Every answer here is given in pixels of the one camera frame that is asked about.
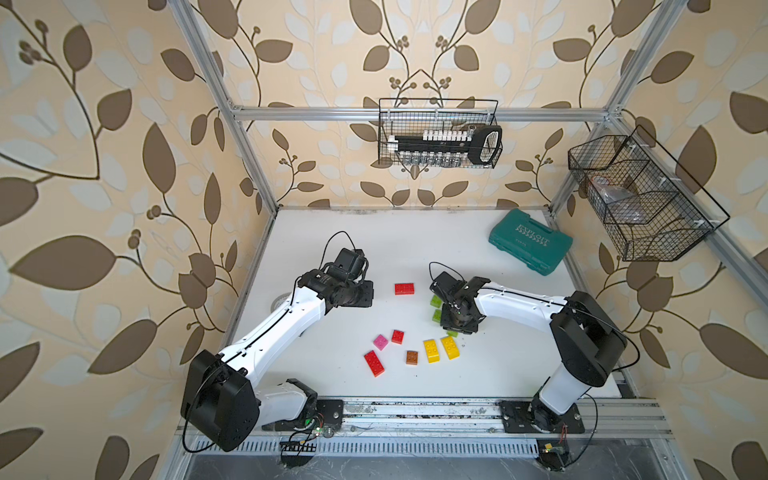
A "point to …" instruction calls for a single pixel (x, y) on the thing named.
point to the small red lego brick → (397, 337)
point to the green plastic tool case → (530, 242)
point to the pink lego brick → (380, 341)
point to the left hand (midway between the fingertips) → (364, 291)
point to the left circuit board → (296, 453)
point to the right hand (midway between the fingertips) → (450, 326)
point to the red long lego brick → (404, 289)
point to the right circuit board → (554, 453)
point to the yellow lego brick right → (450, 346)
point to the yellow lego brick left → (432, 351)
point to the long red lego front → (374, 363)
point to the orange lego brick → (411, 357)
